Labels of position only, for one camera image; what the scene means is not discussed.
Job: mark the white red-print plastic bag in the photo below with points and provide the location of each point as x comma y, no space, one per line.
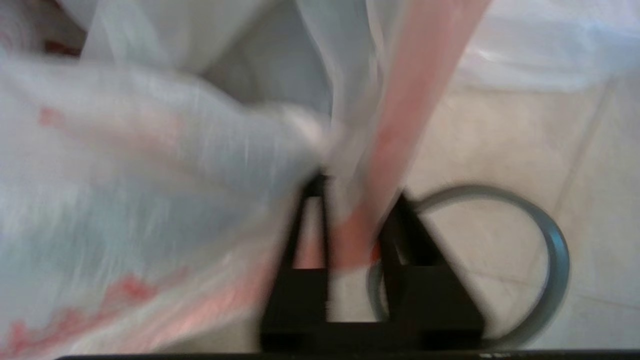
150,175

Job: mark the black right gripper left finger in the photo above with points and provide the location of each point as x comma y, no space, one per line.
295,300

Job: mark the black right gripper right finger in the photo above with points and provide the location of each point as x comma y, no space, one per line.
430,300

